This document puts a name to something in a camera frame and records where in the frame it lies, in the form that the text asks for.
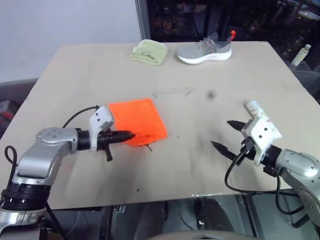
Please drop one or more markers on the grey metal frame post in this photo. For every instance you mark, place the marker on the grey metal frame post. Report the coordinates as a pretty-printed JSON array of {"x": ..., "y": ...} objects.
[{"x": 141, "y": 17}]

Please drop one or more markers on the orange fabric pouch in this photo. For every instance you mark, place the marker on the orange fabric pouch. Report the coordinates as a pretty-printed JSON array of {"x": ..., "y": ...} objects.
[{"x": 140, "y": 117}]

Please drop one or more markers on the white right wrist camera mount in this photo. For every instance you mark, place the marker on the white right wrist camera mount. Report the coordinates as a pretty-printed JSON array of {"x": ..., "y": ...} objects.
[{"x": 262, "y": 135}]

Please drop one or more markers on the red and black box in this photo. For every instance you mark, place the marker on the red and black box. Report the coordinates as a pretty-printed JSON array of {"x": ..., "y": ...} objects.
[{"x": 6, "y": 113}]

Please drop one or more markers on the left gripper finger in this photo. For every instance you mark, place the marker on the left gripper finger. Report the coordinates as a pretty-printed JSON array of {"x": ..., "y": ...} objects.
[
  {"x": 123, "y": 139},
  {"x": 123, "y": 134}
]

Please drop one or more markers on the grey sneaker with white sole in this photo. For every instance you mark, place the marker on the grey sneaker with white sole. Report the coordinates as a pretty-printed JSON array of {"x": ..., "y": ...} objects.
[{"x": 205, "y": 51}]

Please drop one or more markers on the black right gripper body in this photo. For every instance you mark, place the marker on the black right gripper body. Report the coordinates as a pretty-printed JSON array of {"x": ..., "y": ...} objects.
[{"x": 250, "y": 154}]

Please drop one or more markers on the glass side table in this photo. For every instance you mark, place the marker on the glass side table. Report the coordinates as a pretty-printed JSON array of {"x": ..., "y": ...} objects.
[{"x": 310, "y": 80}]

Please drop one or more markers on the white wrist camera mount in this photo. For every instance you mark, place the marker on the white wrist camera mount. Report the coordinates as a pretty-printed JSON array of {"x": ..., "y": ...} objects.
[
  {"x": 262, "y": 135},
  {"x": 100, "y": 120}
]

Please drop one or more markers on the dark storage rack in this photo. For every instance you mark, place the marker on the dark storage rack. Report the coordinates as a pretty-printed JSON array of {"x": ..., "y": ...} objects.
[{"x": 175, "y": 20}]

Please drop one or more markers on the white tube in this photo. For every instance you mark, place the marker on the white tube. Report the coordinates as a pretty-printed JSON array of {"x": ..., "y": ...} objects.
[{"x": 255, "y": 108}]

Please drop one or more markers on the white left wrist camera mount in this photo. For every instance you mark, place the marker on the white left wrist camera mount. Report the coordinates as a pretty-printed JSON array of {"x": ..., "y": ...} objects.
[{"x": 100, "y": 120}]

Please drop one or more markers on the folded green towel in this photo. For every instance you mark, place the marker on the folded green towel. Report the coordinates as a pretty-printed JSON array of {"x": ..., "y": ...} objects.
[{"x": 148, "y": 52}]

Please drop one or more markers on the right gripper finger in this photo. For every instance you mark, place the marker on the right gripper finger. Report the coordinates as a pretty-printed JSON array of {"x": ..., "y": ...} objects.
[
  {"x": 223, "y": 149},
  {"x": 236, "y": 125}
]

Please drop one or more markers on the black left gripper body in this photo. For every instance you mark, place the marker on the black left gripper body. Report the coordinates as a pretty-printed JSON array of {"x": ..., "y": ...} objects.
[{"x": 105, "y": 139}]

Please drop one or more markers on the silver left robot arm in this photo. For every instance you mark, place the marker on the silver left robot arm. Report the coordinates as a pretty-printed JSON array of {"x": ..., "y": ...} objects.
[{"x": 47, "y": 150}]

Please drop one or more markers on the clear plastic bottle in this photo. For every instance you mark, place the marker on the clear plastic bottle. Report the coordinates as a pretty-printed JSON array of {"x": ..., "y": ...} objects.
[{"x": 300, "y": 56}]

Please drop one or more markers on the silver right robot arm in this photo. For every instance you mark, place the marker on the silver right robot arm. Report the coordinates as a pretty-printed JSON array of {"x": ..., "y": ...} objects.
[{"x": 300, "y": 167}]

